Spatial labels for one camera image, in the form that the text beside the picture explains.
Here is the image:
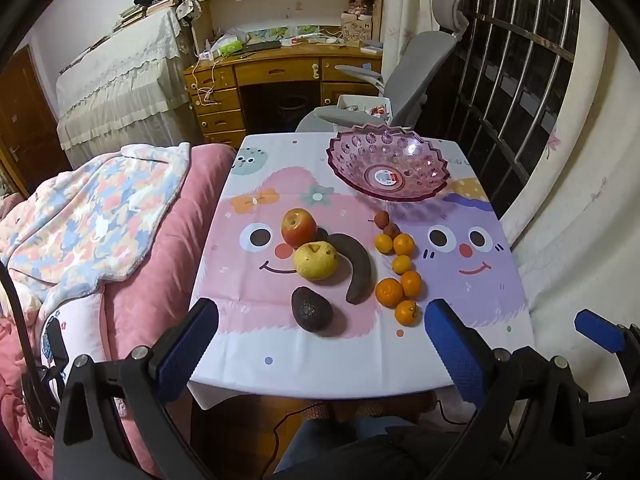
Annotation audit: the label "white floral curtain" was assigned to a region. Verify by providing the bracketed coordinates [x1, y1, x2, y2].
[382, 0, 443, 96]
[500, 0, 640, 401]

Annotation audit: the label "person's trousered legs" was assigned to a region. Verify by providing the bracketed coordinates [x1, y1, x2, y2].
[272, 412, 501, 480]

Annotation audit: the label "dark overripe banana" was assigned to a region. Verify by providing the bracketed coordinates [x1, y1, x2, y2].
[315, 228, 373, 305]

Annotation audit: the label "purple plastic bowl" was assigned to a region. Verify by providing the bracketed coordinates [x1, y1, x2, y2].
[326, 125, 452, 203]

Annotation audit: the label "cartoon printed tablecloth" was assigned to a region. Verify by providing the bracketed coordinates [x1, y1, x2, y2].
[187, 132, 536, 408]

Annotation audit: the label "white cable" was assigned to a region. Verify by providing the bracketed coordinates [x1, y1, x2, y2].
[187, 52, 223, 108]

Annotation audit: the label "floral fleece blanket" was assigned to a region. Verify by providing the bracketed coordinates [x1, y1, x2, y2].
[0, 142, 192, 306]

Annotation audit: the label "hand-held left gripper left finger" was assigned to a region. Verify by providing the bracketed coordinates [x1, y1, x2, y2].
[52, 298, 221, 480]

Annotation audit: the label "lace cloth covered cabinet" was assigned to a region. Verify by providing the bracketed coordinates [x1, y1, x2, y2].
[54, 7, 197, 156]

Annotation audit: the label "stack of books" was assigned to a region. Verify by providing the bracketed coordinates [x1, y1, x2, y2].
[112, 0, 178, 31]

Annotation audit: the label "white printed box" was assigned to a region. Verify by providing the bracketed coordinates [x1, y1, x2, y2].
[341, 15, 373, 41]

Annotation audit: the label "red apple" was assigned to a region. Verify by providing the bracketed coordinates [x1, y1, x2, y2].
[281, 208, 318, 249]

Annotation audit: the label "yellow pear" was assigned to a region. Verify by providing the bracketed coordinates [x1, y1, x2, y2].
[293, 241, 339, 281]

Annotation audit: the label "dark avocado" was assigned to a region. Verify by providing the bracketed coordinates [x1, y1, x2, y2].
[291, 286, 334, 333]

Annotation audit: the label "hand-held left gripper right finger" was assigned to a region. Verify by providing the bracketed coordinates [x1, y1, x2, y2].
[424, 298, 591, 480]

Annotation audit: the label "metal window grille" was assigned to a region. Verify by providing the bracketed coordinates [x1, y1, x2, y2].
[440, 0, 583, 221]

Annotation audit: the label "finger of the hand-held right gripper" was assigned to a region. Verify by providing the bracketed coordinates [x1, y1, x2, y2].
[574, 309, 632, 356]

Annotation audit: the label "grey office chair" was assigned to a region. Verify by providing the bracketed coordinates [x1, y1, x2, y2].
[295, 0, 471, 133]

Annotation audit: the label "brown wooden door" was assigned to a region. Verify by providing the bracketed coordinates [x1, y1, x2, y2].
[0, 45, 73, 196]

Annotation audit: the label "white printed pillow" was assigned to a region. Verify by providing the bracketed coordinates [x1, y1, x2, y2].
[39, 292, 106, 411]

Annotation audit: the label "wooden desk bookshelf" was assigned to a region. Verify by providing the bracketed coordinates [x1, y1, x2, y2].
[180, 0, 385, 56]

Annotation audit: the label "wooden desk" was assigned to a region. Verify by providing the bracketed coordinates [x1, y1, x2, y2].
[183, 42, 386, 148]

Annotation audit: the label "pink bed blanket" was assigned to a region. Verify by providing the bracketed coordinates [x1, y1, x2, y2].
[0, 142, 238, 480]

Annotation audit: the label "white plastic tray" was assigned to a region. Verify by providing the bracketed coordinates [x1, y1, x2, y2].
[336, 94, 396, 123]

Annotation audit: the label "dark waste bin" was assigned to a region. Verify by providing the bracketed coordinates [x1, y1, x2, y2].
[276, 96, 308, 128]

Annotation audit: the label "thick black cable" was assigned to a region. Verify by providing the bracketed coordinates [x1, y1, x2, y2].
[0, 260, 66, 436]

